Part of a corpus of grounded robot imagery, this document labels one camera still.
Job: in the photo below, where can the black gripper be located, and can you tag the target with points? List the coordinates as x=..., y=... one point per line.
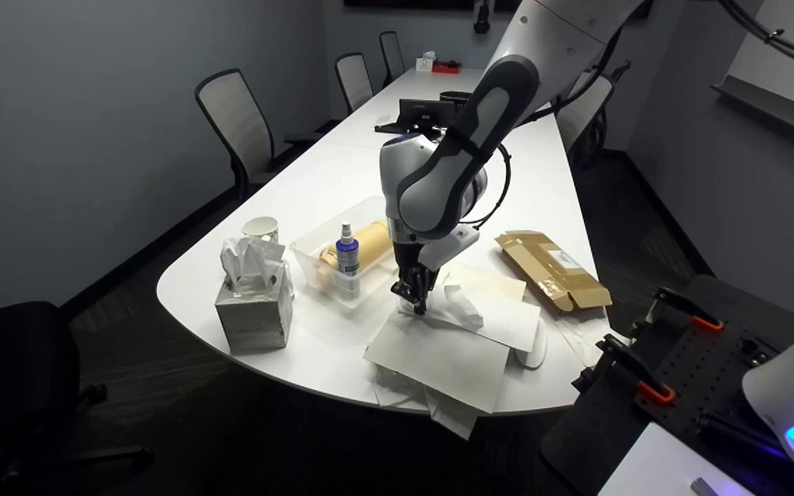
x=412, y=262

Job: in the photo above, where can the white tissue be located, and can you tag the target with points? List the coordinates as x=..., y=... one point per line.
x=460, y=310

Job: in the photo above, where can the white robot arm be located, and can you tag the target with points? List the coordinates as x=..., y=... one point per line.
x=434, y=182

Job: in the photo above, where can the white paper under book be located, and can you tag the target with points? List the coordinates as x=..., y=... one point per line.
x=453, y=416

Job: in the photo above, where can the grey tissue box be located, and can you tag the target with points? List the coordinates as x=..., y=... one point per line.
x=253, y=311

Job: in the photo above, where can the yellow sponge block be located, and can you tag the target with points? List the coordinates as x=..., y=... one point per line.
x=374, y=241

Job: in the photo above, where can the cream sheet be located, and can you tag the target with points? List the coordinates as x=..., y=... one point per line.
x=496, y=282

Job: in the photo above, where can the small blue bottle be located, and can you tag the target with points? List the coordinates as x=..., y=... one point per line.
x=350, y=249

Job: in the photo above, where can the clear plastic container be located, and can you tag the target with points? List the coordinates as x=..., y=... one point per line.
x=323, y=262

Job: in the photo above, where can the white paper sheet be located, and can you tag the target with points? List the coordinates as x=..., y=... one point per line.
x=518, y=320

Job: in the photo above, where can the white rounded flat object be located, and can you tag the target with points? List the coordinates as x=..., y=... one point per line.
x=537, y=347

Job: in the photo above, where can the brown cardboard box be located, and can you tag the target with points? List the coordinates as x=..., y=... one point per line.
x=554, y=271

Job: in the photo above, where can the white cup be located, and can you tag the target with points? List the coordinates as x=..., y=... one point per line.
x=264, y=229

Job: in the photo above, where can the black video bar device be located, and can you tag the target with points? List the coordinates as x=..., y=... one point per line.
x=421, y=114

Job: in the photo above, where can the black mesh office chair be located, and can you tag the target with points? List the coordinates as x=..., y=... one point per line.
x=355, y=80
x=390, y=51
x=235, y=118
x=13, y=386

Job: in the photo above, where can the small red object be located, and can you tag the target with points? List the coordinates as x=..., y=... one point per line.
x=449, y=67

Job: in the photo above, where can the black clamp orange tips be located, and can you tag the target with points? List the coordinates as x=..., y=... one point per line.
x=687, y=311
x=639, y=369

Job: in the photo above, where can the small white box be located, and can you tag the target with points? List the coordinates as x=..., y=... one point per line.
x=425, y=62

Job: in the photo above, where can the white paper on platform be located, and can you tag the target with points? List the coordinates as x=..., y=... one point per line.
x=662, y=464

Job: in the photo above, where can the black robot platform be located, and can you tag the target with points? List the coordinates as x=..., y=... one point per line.
x=718, y=366

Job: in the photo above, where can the white wall board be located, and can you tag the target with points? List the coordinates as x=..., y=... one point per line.
x=785, y=83

